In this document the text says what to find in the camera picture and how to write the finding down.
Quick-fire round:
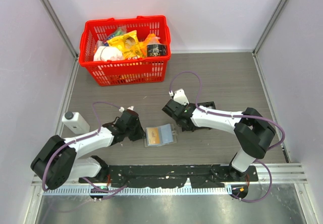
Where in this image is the black card box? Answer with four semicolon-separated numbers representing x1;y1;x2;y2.
179;100;217;132

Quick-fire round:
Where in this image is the grey leather card holder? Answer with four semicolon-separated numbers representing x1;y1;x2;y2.
144;124;178;148

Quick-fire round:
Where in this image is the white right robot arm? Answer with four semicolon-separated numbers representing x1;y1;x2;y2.
162;99;276;181

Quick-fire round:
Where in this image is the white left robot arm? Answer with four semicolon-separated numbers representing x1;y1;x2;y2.
31;109;146;191

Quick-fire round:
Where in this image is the white device with grey button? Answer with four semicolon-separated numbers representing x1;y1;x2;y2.
62;111;90;134

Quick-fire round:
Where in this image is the red plastic shopping basket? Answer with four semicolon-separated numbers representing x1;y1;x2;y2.
79;15;171;86

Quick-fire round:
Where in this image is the black labelled bottle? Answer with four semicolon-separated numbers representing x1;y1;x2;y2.
146;43;168;57

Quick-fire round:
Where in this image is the white crumpled plastic bag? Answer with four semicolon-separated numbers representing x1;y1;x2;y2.
93;46;124;62

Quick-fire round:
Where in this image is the yellow snack bag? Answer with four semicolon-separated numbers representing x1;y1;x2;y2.
107;30;143;60

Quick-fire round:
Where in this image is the orange snack packet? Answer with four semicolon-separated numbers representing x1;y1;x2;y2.
139;33;160;58

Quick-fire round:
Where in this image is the green blue snack packet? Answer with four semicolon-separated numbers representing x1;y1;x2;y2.
102;26;127;46

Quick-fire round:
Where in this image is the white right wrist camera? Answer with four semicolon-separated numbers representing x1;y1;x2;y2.
169;88;189;105

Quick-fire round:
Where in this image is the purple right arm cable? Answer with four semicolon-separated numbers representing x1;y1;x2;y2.
169;71;286;150

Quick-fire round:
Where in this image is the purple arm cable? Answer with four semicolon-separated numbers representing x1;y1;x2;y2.
169;71;286;150
41;101;124;192

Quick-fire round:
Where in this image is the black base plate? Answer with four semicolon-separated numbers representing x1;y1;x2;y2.
88;164;258;189

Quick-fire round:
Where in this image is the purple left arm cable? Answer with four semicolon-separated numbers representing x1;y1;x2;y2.
41;101;124;192

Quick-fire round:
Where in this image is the white slotted cable duct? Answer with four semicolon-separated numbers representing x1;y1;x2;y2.
43;185;232;196

